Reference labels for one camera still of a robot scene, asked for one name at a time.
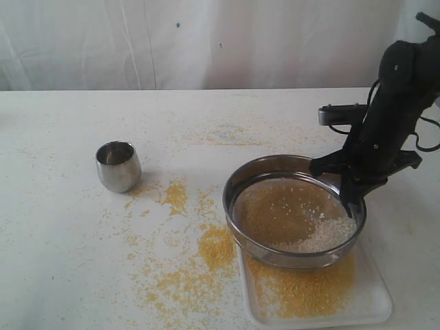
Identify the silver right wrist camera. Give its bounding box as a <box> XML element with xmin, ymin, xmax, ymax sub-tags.
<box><xmin>318</xmin><ymin>103</ymin><xmax>369</xmax><ymax>126</ymax></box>

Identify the round metal sieve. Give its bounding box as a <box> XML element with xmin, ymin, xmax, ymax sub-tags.
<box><xmin>222</xmin><ymin>155</ymin><xmax>366</xmax><ymax>270</ymax></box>

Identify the black right camera cable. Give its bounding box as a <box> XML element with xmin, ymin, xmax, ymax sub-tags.
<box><xmin>331</xmin><ymin>78</ymin><xmax>440</xmax><ymax>152</ymax></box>

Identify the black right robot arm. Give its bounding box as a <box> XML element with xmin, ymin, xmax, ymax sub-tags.
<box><xmin>309</xmin><ymin>12</ymin><xmax>439</xmax><ymax>217</ymax></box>

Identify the stainless steel cup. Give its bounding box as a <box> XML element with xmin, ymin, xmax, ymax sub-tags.
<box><xmin>96</xmin><ymin>141</ymin><xmax>142</xmax><ymax>193</ymax></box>

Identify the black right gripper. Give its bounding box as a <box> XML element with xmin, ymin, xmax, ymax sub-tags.
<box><xmin>309</xmin><ymin>126</ymin><xmax>422</xmax><ymax>218</ymax></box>

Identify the white backdrop curtain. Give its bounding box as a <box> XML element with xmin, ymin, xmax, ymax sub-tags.
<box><xmin>1</xmin><ymin>1</ymin><xmax>439</xmax><ymax>91</ymax></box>

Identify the white plastic tray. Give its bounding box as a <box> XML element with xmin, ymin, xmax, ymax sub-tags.
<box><xmin>237</xmin><ymin>243</ymin><xmax>393</xmax><ymax>329</ymax></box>

